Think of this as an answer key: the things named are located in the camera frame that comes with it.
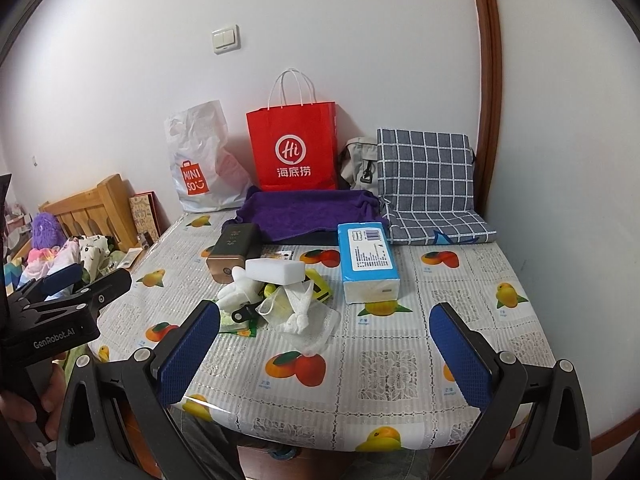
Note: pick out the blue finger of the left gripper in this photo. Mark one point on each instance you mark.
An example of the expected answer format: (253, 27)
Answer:
(61, 279)
(102, 292)

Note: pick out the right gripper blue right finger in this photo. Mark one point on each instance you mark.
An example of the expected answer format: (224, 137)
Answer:
(471, 370)

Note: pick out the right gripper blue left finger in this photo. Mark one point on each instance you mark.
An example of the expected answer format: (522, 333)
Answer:
(181, 351)

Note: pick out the green snack packet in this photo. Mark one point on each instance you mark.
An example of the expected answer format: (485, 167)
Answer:
(247, 328)

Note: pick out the white work glove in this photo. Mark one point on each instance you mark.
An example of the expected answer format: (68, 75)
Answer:
(240, 292)

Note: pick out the clear plastic bag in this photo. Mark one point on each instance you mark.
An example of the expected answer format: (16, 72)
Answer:
(303, 321)

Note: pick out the white foam sponge block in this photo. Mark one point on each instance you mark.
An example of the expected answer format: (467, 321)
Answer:
(275, 271)

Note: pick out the fruit print sachet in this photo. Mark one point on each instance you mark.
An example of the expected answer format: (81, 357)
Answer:
(279, 254)

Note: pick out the floral bedding pile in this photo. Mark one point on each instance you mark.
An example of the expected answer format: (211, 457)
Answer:
(97, 256)

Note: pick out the purple plush toy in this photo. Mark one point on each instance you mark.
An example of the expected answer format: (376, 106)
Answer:
(47, 231)

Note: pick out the wooden bed headboard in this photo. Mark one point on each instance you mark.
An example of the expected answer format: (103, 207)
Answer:
(102, 210)

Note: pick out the fruit print tablecloth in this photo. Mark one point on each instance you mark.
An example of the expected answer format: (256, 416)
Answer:
(380, 369)

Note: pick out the blue tissue pack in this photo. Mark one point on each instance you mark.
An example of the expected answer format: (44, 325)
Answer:
(368, 269)

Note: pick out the dark green rectangular box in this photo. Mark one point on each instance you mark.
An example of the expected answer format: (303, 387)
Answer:
(237, 243)

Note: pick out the white Miniso plastic bag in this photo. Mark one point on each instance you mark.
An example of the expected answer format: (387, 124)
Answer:
(207, 177)

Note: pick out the blue grid plaid cushion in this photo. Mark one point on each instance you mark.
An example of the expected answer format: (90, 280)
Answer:
(426, 189)

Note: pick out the purple towel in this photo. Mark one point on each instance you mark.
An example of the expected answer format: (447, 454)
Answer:
(305, 217)

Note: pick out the beige canvas backpack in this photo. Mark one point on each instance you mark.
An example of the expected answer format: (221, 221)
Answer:
(359, 164)

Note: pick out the red Haidilao paper bag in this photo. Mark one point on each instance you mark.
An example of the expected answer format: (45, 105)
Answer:
(294, 145)

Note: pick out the brown wooden door frame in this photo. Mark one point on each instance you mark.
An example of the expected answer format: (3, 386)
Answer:
(491, 86)

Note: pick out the white light switch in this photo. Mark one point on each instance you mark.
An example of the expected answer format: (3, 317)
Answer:
(226, 39)

